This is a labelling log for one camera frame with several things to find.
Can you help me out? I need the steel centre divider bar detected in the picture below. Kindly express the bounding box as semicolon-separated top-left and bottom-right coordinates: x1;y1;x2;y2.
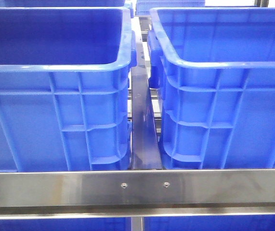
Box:
130;36;163;170

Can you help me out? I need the blue crate lower right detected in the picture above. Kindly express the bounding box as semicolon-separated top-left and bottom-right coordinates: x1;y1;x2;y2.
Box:
144;215;275;231

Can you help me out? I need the stainless steel front rail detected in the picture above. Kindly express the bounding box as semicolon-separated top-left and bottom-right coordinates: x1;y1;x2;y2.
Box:
0;169;275;219

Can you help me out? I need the blue crate rear left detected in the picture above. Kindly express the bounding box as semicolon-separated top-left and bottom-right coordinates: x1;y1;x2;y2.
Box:
4;0;125;7

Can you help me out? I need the blue plastic crate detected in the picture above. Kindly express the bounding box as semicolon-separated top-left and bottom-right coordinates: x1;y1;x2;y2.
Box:
0;7;136;172
148;7;275;169

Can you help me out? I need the blue plastic crate right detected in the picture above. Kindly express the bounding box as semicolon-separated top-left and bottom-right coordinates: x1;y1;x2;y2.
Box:
148;7;275;169

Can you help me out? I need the blue plastic crate left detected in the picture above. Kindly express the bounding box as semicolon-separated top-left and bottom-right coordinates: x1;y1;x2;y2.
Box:
0;7;136;172

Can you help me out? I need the blue crate lower left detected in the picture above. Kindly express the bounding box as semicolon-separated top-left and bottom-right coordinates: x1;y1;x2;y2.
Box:
0;218;131;231

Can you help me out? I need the blue crate rear right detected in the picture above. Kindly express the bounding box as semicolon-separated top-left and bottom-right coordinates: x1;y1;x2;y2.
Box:
135;0;205;16

